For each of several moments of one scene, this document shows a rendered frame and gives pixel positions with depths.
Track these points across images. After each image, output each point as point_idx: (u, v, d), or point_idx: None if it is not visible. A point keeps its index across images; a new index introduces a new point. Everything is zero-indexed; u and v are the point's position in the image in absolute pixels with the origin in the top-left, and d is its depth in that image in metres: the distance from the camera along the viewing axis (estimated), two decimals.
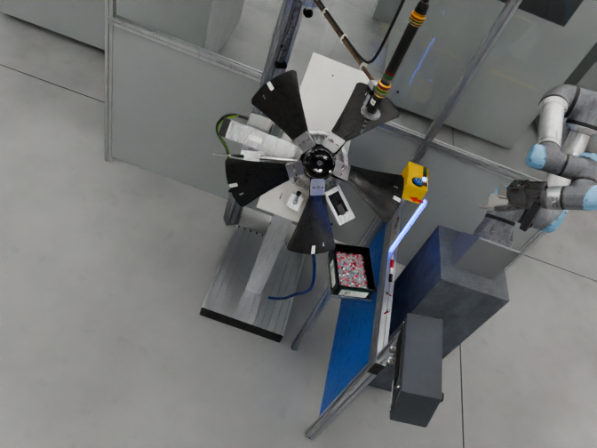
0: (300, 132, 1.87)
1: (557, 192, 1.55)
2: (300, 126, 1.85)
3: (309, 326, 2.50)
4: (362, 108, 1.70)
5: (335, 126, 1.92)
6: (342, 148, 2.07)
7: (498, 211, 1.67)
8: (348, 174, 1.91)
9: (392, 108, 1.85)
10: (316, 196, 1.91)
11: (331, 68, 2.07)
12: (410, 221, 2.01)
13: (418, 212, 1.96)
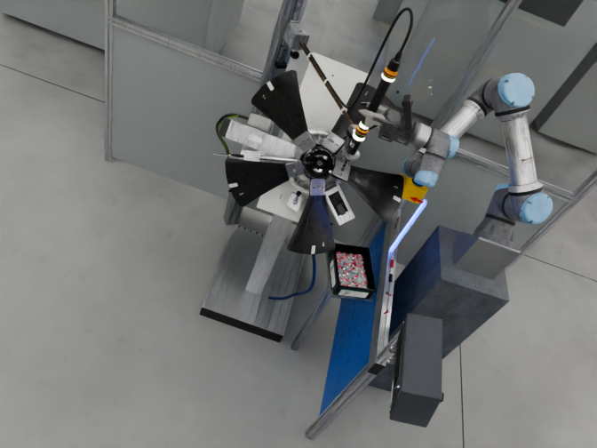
0: (300, 132, 1.87)
1: None
2: (300, 126, 1.85)
3: (309, 326, 2.50)
4: (342, 149, 1.84)
5: (335, 126, 1.92)
6: (342, 148, 2.07)
7: (379, 104, 1.73)
8: (348, 174, 1.91)
9: (392, 108, 1.85)
10: (316, 196, 1.91)
11: (331, 68, 2.07)
12: (410, 221, 2.01)
13: (418, 212, 1.96)
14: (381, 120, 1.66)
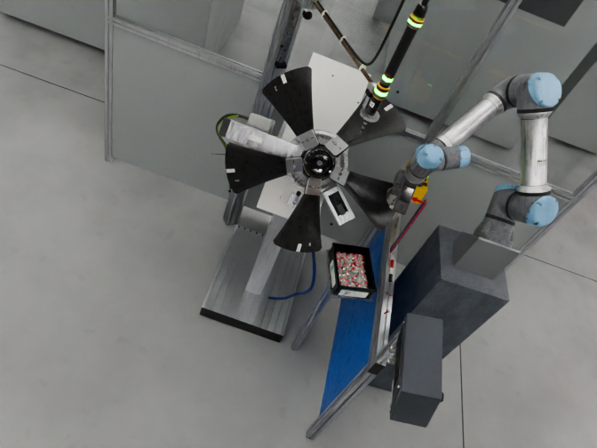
0: (306, 129, 1.87)
1: None
2: (306, 124, 1.85)
3: (309, 326, 2.50)
4: (361, 109, 1.70)
5: (340, 130, 1.92)
6: None
7: (386, 196, 1.86)
8: (346, 180, 1.91)
9: (399, 122, 1.86)
10: (311, 195, 1.91)
11: (331, 68, 2.07)
12: (410, 221, 2.01)
13: (418, 212, 1.96)
14: None
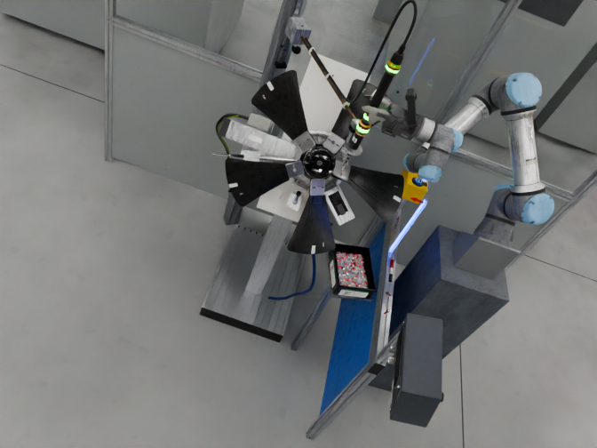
0: (342, 135, 1.88)
1: None
2: (347, 133, 1.86)
3: (309, 326, 2.50)
4: (345, 144, 1.82)
5: (356, 167, 1.94)
6: (342, 148, 2.07)
7: (384, 98, 1.71)
8: (316, 195, 1.91)
9: (390, 214, 1.90)
10: (286, 171, 1.89)
11: (331, 68, 2.07)
12: (410, 221, 2.01)
13: (418, 212, 1.96)
14: (386, 116, 1.64)
